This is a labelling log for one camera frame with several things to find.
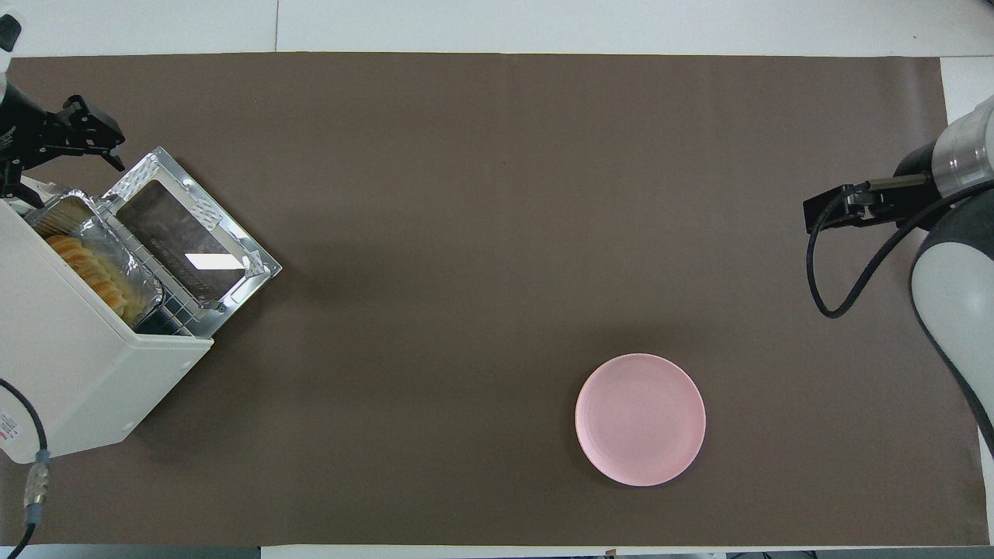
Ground pink round plate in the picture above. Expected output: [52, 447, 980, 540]
[575, 353, 707, 488]

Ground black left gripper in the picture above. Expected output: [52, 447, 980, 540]
[0, 82, 126, 209]

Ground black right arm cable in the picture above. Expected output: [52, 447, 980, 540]
[805, 180, 994, 319]

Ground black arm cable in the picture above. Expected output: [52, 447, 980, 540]
[805, 180, 994, 319]
[0, 378, 52, 559]

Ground brown table mat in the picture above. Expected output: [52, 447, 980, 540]
[0, 53, 989, 547]

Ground glass oven door metal frame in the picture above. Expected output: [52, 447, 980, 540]
[101, 146, 283, 340]

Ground metal oven wire rack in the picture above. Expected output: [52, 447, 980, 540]
[103, 216, 210, 339]

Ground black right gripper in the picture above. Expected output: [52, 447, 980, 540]
[804, 144, 945, 234]

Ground cream toaster oven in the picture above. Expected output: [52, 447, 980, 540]
[0, 175, 214, 465]

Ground yellow sliced bread loaf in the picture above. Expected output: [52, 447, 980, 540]
[43, 231, 146, 319]

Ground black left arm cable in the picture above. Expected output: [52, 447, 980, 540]
[0, 378, 52, 559]

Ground aluminium foil tray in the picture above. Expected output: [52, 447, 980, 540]
[23, 190, 165, 327]

